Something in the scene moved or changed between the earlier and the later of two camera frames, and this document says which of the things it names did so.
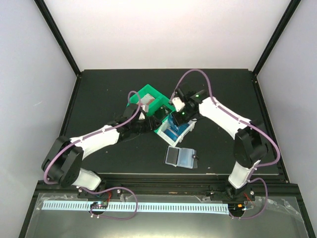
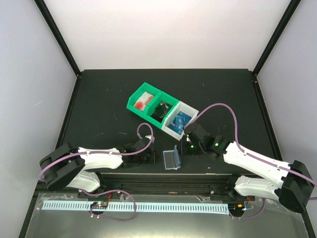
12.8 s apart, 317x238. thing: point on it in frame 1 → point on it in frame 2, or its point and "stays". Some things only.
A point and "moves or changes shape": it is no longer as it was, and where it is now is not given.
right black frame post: (292, 7) stays
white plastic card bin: (170, 139) moves or changes shape
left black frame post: (62, 41) stays
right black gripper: (179, 121) → (184, 150)
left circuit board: (98, 205) stays
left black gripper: (151, 125) → (152, 159)
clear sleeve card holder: (181, 157) moves or changes shape
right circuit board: (236, 208) stays
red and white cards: (146, 99) stays
